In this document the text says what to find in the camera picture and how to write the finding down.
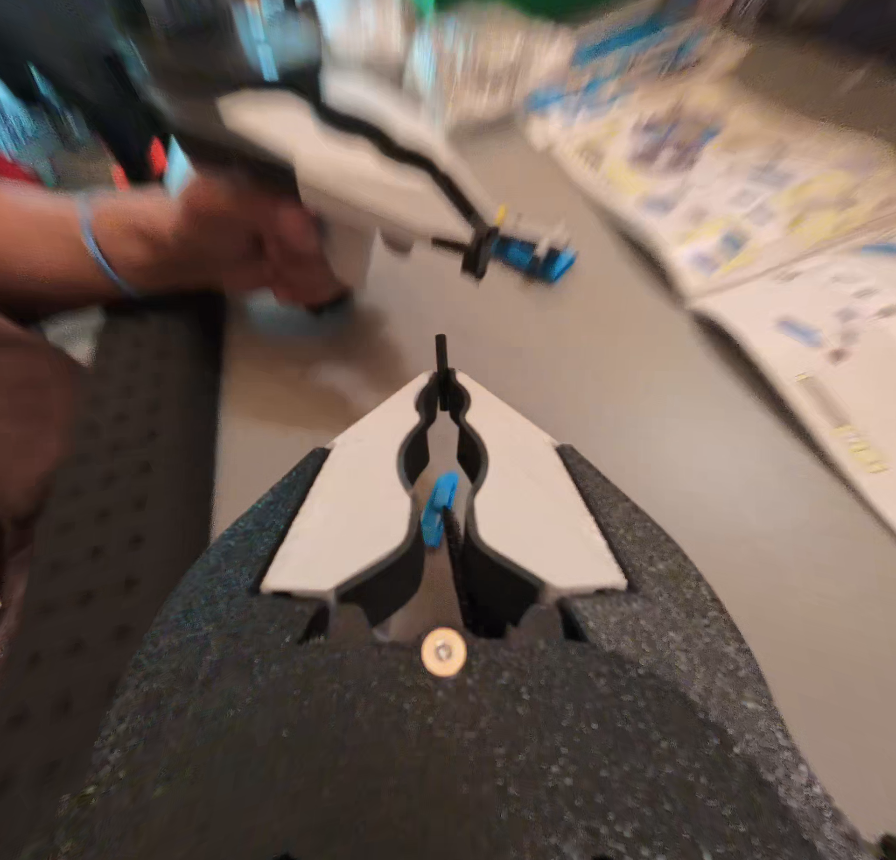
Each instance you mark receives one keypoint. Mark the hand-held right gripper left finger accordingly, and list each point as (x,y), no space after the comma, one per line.
(343,517)

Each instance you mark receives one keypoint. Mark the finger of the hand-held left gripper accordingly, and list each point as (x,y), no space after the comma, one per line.
(350,174)
(420,124)

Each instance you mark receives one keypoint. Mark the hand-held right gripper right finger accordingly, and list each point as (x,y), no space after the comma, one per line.
(546,524)

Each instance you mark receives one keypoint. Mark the blue brick assembly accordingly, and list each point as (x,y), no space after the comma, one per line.
(525,254)

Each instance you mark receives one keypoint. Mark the black axle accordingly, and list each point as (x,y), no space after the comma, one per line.
(442,363)

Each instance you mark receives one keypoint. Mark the person's left forearm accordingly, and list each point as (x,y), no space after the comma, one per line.
(42,244)

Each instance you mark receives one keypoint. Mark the grey desk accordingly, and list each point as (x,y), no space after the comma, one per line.
(595,419)

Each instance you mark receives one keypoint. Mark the person's left hand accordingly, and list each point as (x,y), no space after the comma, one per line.
(238,244)

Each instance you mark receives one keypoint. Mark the blue wristband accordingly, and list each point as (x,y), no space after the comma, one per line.
(94,251)

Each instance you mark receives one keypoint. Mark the black perforated panel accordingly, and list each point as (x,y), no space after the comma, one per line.
(105,524)

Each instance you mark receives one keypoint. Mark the person's brown garment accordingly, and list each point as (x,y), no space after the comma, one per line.
(35,419)

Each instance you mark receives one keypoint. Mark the instruction booklet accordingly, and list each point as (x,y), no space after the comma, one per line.
(735,195)

